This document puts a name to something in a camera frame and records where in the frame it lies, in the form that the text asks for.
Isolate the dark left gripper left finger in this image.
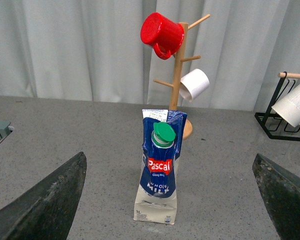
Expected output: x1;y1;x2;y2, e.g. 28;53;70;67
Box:
0;152;87;240

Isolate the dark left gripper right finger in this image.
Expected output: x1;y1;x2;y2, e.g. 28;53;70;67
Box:
252;153;300;240

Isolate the blue white milk carton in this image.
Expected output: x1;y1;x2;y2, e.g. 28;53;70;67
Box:
133;109;187;225

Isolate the small white cup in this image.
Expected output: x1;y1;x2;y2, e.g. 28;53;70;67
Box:
179;68;210;102

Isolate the white ribbed hanging mug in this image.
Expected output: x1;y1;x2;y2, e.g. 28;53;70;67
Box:
271;84;300;127

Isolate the wooden mug tree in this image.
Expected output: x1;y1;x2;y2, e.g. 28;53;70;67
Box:
152;13;211;140

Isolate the red mug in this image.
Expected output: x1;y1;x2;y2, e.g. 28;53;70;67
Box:
140;12;185;60

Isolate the black wire mug rack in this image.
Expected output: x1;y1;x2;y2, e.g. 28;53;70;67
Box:
254;71;300;142

